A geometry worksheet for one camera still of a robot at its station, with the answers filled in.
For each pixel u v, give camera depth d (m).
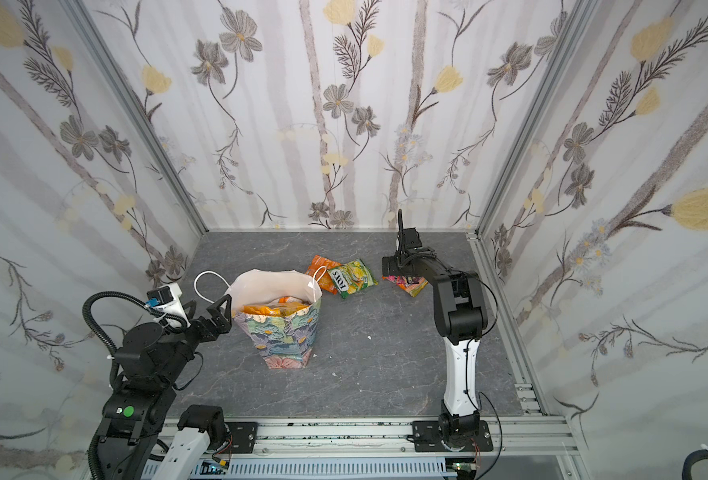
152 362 0.47
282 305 0.88
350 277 1.03
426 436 0.73
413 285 1.01
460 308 0.58
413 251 0.78
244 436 0.74
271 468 0.70
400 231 0.90
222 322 0.60
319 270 1.07
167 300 0.56
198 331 0.58
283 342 0.75
